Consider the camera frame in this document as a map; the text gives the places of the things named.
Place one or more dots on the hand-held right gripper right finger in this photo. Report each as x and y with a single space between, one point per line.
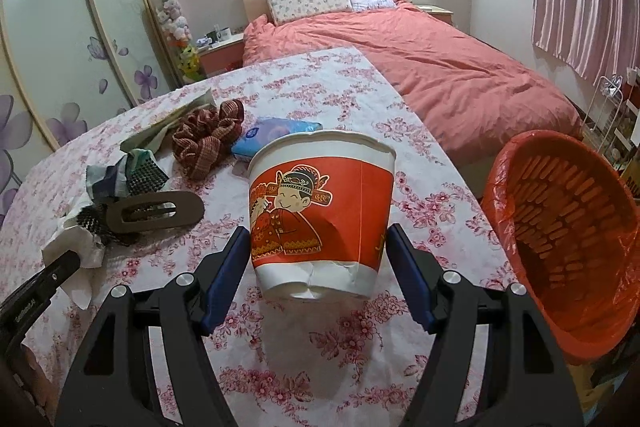
410 277

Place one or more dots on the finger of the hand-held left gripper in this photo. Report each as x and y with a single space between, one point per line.
55 271

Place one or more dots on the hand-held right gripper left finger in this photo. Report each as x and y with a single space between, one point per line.
227 277

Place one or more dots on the blue-green snack packet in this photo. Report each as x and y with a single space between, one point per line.
107 179

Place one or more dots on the red and white noodle cup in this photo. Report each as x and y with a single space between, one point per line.
320 207

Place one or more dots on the pale green sock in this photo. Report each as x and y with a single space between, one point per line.
145 141

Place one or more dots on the orange plastic basket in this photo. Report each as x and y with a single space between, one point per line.
565 227

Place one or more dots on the crumpled white tissue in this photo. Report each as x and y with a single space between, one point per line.
80 252

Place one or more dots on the brown oval hair clip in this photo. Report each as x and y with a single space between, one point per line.
190 209

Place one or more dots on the brown checked scrunchie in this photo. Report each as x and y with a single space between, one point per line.
200 147

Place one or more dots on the blue tissue packet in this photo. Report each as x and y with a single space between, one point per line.
270 132

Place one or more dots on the pink floral tablecloth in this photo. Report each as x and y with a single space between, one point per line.
325 97

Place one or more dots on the pink bed duvet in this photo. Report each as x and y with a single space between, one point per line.
450 72

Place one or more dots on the pink nightstand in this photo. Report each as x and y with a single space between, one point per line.
220 54

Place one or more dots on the flower-printed wardrobe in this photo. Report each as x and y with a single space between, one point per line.
50 32

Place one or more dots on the white mug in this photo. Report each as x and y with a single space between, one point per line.
225 33

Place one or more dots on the plush toy display tube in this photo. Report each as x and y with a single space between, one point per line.
172 22

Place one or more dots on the small bedside table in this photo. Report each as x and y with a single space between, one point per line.
440 13

